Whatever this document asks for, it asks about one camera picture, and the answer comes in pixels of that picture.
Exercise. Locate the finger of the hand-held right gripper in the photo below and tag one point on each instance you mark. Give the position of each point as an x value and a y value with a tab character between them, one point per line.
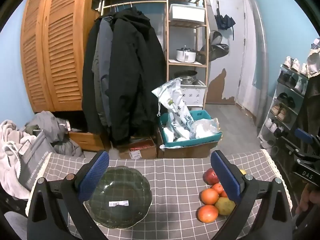
290	147
303	135

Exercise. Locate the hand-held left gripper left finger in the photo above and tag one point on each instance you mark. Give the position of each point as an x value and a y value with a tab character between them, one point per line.
96	172

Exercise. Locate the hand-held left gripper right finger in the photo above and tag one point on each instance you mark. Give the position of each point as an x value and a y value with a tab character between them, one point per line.
225	175

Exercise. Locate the red apple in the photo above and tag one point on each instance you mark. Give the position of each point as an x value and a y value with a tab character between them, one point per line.
211	176

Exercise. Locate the small tangerine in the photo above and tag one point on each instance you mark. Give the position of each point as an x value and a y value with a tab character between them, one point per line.
217	188
223	194

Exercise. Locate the large orange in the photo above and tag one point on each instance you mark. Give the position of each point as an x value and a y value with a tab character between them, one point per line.
207	213
209	196

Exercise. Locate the green glass bowl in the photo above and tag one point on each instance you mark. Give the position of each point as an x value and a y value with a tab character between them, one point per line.
120	187

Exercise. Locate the yellow-green mango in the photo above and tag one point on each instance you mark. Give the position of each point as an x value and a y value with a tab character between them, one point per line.
224	206

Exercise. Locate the person's right hand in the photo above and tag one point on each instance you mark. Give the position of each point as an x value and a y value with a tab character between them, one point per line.
308	200

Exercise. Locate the wooden drawer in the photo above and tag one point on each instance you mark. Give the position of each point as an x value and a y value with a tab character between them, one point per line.
86	140

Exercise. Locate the large cardboard box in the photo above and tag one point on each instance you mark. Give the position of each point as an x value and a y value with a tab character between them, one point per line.
185	151

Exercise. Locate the grey checked tablecloth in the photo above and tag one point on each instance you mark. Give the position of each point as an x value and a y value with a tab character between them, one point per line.
175	180

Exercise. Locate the clear plastic bag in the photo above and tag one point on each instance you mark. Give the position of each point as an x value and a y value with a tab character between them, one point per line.
203	128

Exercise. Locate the shoe rack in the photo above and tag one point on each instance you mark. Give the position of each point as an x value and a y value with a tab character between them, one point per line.
275	90

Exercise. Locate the cardboard box with red contents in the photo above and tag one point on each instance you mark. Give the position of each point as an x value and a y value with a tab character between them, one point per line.
147	152

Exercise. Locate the grey printed storage bag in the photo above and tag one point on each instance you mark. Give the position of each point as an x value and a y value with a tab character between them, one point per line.
35	162

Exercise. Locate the grey clothes pile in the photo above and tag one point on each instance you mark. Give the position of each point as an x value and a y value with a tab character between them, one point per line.
50	122

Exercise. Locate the white lace cloth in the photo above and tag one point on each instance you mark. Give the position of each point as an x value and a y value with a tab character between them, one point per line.
313	62

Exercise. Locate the white patterned storage box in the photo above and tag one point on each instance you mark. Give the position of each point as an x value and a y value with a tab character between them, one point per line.
193	96

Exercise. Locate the printed plastic bag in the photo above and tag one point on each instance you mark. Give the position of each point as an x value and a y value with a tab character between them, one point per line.
175	105

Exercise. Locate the beige fleece blanket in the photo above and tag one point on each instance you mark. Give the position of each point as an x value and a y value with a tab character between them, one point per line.
10	150

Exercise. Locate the grey pipe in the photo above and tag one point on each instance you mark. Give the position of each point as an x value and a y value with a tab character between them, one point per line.
260	55

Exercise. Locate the black hooded coat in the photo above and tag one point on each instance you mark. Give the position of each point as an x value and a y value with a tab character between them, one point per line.
135	80

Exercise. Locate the round steel pan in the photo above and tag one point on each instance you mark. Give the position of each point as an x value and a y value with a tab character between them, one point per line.
187	78

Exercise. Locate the olive green jacket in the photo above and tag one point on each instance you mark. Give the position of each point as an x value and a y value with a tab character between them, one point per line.
95	65

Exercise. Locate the white door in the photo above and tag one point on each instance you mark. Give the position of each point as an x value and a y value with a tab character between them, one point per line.
225	55

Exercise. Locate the grey-blue jacket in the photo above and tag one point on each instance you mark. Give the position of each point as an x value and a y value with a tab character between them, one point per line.
103	55

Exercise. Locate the dark hanging bag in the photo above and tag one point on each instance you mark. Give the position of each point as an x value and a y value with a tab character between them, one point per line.
217	48

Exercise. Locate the wooden louvered wardrobe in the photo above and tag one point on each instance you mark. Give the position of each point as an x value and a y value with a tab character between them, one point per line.
62	55

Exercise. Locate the white cooking pot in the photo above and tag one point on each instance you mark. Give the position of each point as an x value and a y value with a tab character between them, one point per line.
185	56

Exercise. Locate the navy folded umbrella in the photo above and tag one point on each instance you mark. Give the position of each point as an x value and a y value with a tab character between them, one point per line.
225	21

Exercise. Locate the bamboo shelf rack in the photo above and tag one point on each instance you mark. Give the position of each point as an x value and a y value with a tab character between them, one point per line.
168	42

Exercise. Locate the wooden clothes rail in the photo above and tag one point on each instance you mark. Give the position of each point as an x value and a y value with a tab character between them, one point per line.
150	2

